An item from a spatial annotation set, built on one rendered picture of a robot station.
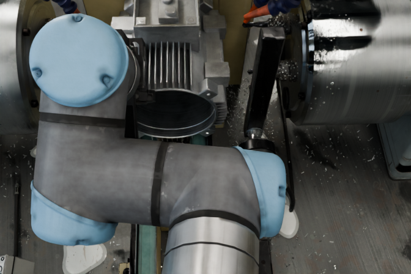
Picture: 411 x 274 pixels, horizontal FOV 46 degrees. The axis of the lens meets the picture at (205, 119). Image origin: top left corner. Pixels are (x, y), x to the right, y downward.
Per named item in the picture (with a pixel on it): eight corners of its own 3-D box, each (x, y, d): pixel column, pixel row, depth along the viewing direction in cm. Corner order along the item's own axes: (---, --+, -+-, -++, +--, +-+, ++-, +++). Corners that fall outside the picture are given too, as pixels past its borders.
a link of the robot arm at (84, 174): (145, 257, 40) (158, 122, 40) (10, 243, 40) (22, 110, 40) (158, 235, 47) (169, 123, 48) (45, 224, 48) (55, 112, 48)
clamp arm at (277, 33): (242, 124, 82) (259, 22, 60) (260, 123, 82) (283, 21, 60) (244, 142, 81) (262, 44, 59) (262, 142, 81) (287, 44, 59)
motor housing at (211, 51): (125, 55, 99) (111, -14, 82) (219, 54, 99) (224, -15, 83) (120, 144, 89) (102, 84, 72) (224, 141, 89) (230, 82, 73)
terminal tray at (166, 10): (138, 1, 86) (133, -30, 79) (199, 0, 86) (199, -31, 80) (136, 56, 79) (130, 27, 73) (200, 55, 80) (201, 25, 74)
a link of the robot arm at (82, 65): (16, 109, 38) (27, 1, 38) (55, 112, 49) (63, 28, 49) (117, 119, 38) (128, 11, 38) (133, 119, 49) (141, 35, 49)
